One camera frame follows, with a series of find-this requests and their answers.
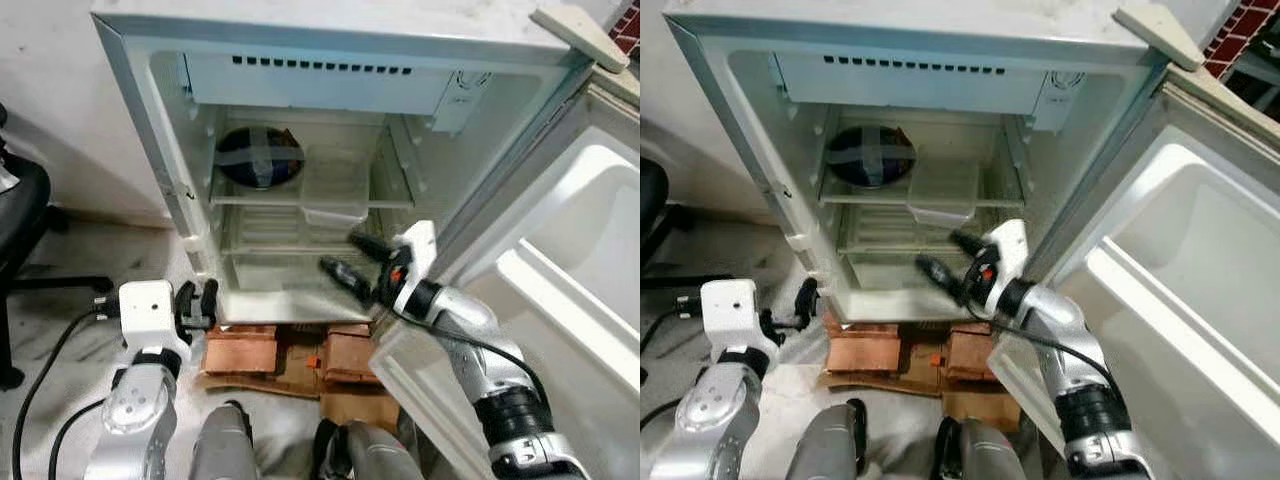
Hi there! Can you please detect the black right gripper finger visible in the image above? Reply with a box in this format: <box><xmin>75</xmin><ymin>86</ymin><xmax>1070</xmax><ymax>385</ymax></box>
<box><xmin>915</xmin><ymin>255</ymin><xmax>973</xmax><ymax>306</ymax></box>
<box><xmin>947</xmin><ymin>230</ymin><xmax>991</xmax><ymax>263</ymax></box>
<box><xmin>346</xmin><ymin>231</ymin><xmax>397</xmax><ymax>265</ymax></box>
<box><xmin>317</xmin><ymin>256</ymin><xmax>377</xmax><ymax>307</ymax></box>

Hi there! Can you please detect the white-lined fridge door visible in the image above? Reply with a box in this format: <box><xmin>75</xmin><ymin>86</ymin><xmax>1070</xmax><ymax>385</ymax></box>
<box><xmin>988</xmin><ymin>70</ymin><xmax>1280</xmax><ymax>480</ymax></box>
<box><xmin>368</xmin><ymin>70</ymin><xmax>641</xmax><ymax>480</ymax></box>

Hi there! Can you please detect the grey mini fridge body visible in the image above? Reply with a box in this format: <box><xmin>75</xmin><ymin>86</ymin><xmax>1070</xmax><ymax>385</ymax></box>
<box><xmin>90</xmin><ymin>0</ymin><xmax>626</xmax><ymax>326</ymax></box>
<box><xmin>663</xmin><ymin>0</ymin><xmax>1206</xmax><ymax>326</ymax></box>

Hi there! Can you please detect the beige fridge hinge cover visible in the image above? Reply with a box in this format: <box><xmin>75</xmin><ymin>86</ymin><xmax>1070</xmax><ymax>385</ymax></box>
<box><xmin>530</xmin><ymin>5</ymin><xmax>631</xmax><ymax>73</ymax></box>
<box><xmin>1113</xmin><ymin>3</ymin><xmax>1206</xmax><ymax>71</ymax></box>

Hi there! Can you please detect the red clay brick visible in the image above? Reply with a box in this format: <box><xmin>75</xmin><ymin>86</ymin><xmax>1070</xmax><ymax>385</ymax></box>
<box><xmin>205</xmin><ymin>325</ymin><xmax>279</xmax><ymax>376</ymax></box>
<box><xmin>945</xmin><ymin>325</ymin><xmax>1001</xmax><ymax>386</ymax></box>
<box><xmin>825</xmin><ymin>322</ymin><xmax>901</xmax><ymax>376</ymax></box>
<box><xmin>325</xmin><ymin>325</ymin><xmax>386</xmax><ymax>386</ymax></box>

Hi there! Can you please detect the clear plastic container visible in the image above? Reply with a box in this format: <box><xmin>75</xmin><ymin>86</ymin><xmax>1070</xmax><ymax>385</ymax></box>
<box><xmin>300</xmin><ymin>150</ymin><xmax>371</xmax><ymax>227</ymax></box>
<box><xmin>907</xmin><ymin>160</ymin><xmax>981</xmax><ymax>229</ymax></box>

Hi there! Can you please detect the brown cardboard sheet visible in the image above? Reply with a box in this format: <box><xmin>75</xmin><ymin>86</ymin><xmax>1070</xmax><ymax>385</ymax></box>
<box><xmin>818</xmin><ymin>322</ymin><xmax>1021</xmax><ymax>433</ymax></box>
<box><xmin>195</xmin><ymin>322</ymin><xmax>403</xmax><ymax>433</ymax></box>

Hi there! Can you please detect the grey left robot leg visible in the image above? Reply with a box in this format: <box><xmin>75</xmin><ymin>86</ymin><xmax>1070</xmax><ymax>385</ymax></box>
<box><xmin>800</xmin><ymin>400</ymin><xmax>869</xmax><ymax>480</ymax></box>
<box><xmin>190</xmin><ymin>400</ymin><xmax>261</xmax><ymax>480</ymax></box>

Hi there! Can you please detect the grey robot leg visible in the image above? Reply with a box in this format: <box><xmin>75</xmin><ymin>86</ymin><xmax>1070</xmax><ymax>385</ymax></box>
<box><xmin>315</xmin><ymin>418</ymin><xmax>426</xmax><ymax>480</ymax></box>
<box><xmin>800</xmin><ymin>400</ymin><xmax>869</xmax><ymax>480</ymax></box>
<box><xmin>190</xmin><ymin>400</ymin><xmax>261</xmax><ymax>480</ymax></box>
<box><xmin>935</xmin><ymin>415</ymin><xmax>1036</xmax><ymax>480</ymax></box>

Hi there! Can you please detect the white vented freezer panel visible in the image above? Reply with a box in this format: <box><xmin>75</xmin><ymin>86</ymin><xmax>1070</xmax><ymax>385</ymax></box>
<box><xmin>183</xmin><ymin>52</ymin><xmax>471</xmax><ymax>117</ymax></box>
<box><xmin>772</xmin><ymin>52</ymin><xmax>1076</xmax><ymax>117</ymax></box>

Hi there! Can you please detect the grey right robot leg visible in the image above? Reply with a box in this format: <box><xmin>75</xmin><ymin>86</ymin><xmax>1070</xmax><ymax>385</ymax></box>
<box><xmin>935</xmin><ymin>415</ymin><xmax>1036</xmax><ymax>480</ymax></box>
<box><xmin>315</xmin><ymin>418</ymin><xmax>426</xmax><ymax>480</ymax></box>

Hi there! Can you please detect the black office chair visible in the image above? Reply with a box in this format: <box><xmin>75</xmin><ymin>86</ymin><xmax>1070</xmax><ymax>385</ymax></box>
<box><xmin>0</xmin><ymin>105</ymin><xmax>113</xmax><ymax>391</ymax></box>

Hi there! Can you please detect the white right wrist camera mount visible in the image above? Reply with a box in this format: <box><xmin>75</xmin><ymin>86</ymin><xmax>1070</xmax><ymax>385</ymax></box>
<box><xmin>393</xmin><ymin>220</ymin><xmax>439</xmax><ymax>311</ymax></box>
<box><xmin>985</xmin><ymin>218</ymin><xmax>1031</xmax><ymax>301</ymax></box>

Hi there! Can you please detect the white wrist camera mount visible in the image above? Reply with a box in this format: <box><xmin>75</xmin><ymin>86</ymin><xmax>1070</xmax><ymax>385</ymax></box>
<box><xmin>119</xmin><ymin>281</ymin><xmax>179</xmax><ymax>349</ymax></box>
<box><xmin>700</xmin><ymin>279</ymin><xmax>763</xmax><ymax>351</ymax></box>
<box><xmin>393</xmin><ymin>220</ymin><xmax>439</xmax><ymax>311</ymax></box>
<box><xmin>985</xmin><ymin>218</ymin><xmax>1031</xmax><ymax>301</ymax></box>

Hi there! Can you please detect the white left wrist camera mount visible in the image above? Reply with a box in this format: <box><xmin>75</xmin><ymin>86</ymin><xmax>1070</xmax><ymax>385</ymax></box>
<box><xmin>700</xmin><ymin>279</ymin><xmax>763</xmax><ymax>351</ymax></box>
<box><xmin>119</xmin><ymin>281</ymin><xmax>179</xmax><ymax>349</ymax></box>

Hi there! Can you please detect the cream wire fridge shelf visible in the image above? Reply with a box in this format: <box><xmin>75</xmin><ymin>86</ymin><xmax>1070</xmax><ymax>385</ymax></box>
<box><xmin>838</xmin><ymin>208</ymin><xmax>993</xmax><ymax>257</ymax></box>
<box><xmin>222</xmin><ymin>205</ymin><xmax>401</xmax><ymax>257</ymax></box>

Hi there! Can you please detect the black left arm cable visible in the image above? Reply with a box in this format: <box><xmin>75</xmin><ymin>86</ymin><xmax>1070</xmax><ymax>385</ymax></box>
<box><xmin>10</xmin><ymin>298</ymin><xmax>123</xmax><ymax>480</ymax></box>
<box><xmin>640</xmin><ymin>295</ymin><xmax>703</xmax><ymax>351</ymax></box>

